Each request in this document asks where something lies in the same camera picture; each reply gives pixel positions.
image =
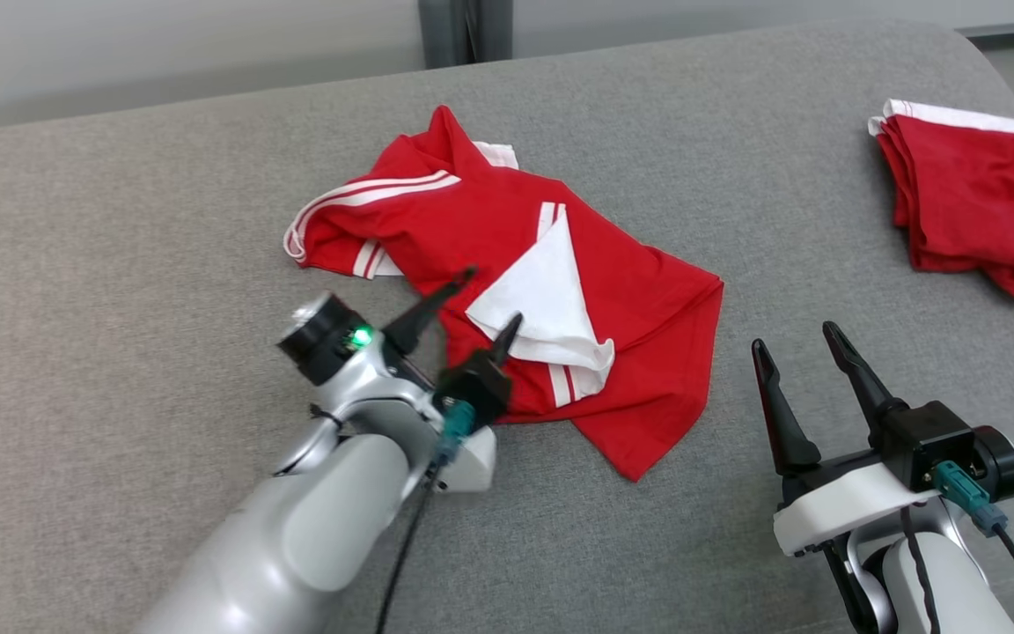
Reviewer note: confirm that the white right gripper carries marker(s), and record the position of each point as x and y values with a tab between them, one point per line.
841	502

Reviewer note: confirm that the grey metal partition post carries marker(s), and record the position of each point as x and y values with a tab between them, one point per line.
445	31

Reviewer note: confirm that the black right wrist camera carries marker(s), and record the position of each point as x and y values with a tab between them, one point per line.
925	440

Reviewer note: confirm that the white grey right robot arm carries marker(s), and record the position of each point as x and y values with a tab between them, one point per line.
938	581

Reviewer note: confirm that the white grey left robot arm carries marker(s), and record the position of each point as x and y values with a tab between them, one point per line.
296	546

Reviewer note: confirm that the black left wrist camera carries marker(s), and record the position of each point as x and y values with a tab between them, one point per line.
472	383

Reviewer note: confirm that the red and white basketball jersey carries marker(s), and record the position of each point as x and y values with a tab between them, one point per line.
489	229

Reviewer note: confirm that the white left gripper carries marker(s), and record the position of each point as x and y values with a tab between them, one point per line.
476	467

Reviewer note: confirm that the red shorts with white stripe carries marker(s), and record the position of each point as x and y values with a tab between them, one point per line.
982	202

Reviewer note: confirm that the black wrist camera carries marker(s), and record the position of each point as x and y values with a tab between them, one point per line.
925	440
472	383

